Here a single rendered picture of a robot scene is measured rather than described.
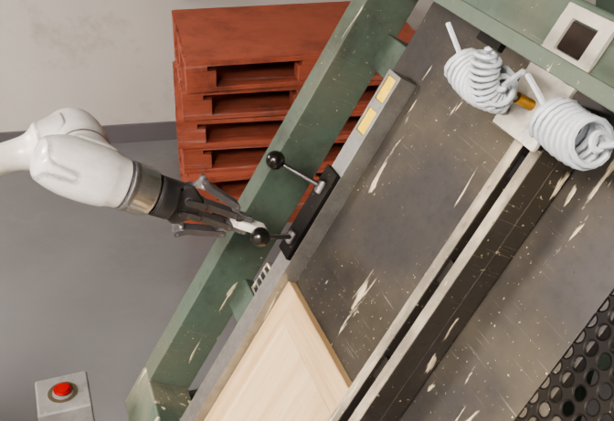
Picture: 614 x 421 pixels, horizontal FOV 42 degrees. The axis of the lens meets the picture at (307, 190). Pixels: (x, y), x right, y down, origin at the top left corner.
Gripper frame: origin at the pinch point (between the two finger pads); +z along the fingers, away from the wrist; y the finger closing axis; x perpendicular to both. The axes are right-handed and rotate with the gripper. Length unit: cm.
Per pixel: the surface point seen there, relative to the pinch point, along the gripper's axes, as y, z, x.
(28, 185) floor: 149, 33, -296
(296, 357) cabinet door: 15.7, 14.0, 16.2
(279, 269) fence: 7.6, 11.7, -0.7
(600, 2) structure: -70, 66, -24
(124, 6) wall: 42, 49, -334
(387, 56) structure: -38.0, 19.3, -18.5
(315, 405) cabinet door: 16.7, 14.0, 28.1
